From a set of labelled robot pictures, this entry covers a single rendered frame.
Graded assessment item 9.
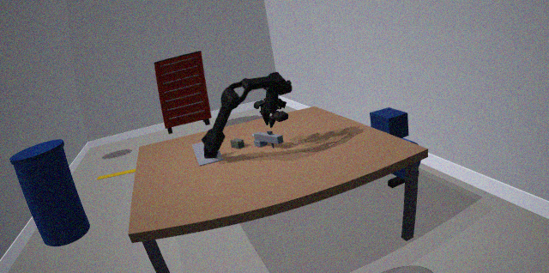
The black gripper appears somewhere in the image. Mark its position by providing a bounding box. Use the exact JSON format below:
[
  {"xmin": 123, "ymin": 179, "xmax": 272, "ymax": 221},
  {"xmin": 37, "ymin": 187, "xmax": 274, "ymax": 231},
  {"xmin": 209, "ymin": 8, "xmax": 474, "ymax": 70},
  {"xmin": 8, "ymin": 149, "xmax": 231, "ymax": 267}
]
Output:
[{"xmin": 254, "ymin": 97, "xmax": 288, "ymax": 128}]

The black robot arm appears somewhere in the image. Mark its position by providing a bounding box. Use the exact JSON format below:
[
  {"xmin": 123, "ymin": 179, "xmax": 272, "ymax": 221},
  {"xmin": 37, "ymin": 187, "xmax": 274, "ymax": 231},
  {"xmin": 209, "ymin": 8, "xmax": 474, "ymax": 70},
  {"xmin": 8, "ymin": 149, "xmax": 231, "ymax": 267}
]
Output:
[{"xmin": 202, "ymin": 72, "xmax": 292, "ymax": 158}]

